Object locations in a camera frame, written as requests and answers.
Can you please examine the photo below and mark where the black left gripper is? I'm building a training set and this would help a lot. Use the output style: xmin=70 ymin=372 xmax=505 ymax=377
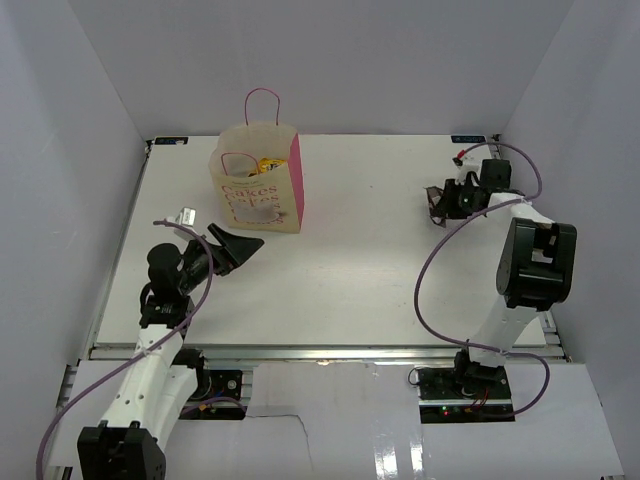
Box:
xmin=177 ymin=224 xmax=264 ymax=295

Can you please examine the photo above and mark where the brown chocolate bar wrapper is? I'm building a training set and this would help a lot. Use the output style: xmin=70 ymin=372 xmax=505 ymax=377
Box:
xmin=425 ymin=186 xmax=448 ymax=228

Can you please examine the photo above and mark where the cream pink paper bag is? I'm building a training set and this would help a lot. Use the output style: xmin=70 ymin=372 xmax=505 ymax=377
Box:
xmin=208 ymin=87 xmax=305 ymax=235

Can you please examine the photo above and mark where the yellow M&M's candy packet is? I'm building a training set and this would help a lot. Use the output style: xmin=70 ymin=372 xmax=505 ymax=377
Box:
xmin=248 ymin=157 xmax=287 ymax=177

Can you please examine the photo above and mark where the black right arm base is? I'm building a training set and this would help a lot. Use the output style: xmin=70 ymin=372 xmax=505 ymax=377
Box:
xmin=407 ymin=367 xmax=515 ymax=425

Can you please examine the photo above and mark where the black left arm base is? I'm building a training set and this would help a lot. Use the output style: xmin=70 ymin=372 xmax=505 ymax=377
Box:
xmin=173 ymin=349 xmax=243 ymax=402

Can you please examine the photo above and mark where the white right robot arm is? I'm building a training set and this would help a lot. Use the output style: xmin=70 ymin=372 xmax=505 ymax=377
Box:
xmin=427 ymin=153 xmax=577 ymax=399

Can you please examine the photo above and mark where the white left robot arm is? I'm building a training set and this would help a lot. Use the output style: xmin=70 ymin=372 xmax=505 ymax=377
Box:
xmin=77 ymin=221 xmax=264 ymax=479

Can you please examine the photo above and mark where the white front cover panel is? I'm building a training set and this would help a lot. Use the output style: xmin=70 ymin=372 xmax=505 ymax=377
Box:
xmin=42 ymin=362 xmax=626 ymax=480

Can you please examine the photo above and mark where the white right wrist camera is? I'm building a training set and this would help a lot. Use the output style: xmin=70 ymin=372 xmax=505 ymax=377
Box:
xmin=452 ymin=150 xmax=482 ymax=185

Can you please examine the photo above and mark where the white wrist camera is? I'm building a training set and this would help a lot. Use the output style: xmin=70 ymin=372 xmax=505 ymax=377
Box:
xmin=165 ymin=207 xmax=196 ymax=228
xmin=452 ymin=150 xmax=482 ymax=185

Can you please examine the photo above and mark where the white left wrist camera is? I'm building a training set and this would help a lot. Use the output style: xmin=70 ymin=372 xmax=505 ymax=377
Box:
xmin=165 ymin=207 xmax=196 ymax=228

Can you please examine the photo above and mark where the aluminium table edge rail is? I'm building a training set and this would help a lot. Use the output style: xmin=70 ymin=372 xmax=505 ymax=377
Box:
xmin=89 ymin=345 xmax=565 ymax=361

